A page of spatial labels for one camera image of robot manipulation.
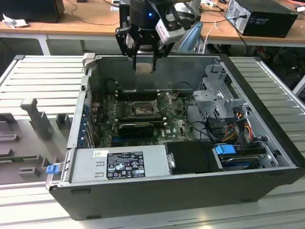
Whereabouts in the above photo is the black desktop PC tower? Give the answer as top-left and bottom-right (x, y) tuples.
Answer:
(224, 0), (299, 39)

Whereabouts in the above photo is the CPU socket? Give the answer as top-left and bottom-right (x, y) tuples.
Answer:
(130, 100), (159, 115)

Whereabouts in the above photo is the wooden desk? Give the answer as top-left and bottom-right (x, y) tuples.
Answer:
(199, 0), (305, 57)
(0, 0), (131, 56)

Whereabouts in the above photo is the grey parts rack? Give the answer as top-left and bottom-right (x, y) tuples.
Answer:
(0, 97), (75, 186)

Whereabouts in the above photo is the white cable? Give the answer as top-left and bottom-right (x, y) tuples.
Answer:
(197, 21), (220, 53)

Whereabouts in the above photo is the metal socket cover frame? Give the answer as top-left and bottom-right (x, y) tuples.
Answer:
(152, 92), (173, 113)

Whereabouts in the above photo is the large black box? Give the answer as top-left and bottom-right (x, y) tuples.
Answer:
(0, 0), (65, 24)

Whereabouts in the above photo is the small black upright box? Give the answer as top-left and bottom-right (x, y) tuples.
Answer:
(119, 1), (131, 33)

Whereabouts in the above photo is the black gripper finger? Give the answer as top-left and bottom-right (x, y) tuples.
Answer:
(115, 25), (141, 72)
(152, 40), (174, 72)

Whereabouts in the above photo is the blue case latch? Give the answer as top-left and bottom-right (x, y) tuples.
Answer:
(46, 165), (60, 175)

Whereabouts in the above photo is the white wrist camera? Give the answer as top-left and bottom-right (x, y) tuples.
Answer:
(155, 13), (186, 45)

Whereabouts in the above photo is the grey case handle latch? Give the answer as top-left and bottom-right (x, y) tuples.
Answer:
(81, 52), (97, 70)

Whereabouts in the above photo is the black RAM slot bank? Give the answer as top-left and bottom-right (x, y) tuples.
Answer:
(115, 89), (161, 100)
(115, 114), (167, 127)

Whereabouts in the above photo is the metal drive cage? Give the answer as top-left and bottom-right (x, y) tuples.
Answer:
(192, 62), (251, 125)

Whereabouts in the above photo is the green motherboard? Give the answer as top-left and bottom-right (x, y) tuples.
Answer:
(94, 91), (199, 148)

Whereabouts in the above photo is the grey power supply unit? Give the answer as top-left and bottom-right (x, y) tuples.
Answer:
(70, 145), (171, 184)

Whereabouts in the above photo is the black graphics card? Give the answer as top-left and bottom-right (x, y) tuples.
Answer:
(118, 123), (154, 139)

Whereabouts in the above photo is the black open PC case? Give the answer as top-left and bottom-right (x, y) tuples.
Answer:
(45, 53), (305, 221)

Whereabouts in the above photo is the blue disk carrier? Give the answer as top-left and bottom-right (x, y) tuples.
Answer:
(214, 145), (237, 157)

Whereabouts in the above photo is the silver CPU plate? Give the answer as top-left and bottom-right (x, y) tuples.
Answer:
(135, 62), (154, 75)

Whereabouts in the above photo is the crumpled white paper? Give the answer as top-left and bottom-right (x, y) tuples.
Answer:
(1, 13), (30, 29)

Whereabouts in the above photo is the yellow red wire bundle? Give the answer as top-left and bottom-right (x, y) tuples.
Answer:
(224, 111), (254, 142)

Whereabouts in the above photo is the hard disk drive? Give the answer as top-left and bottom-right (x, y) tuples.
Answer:
(219, 154), (261, 171)

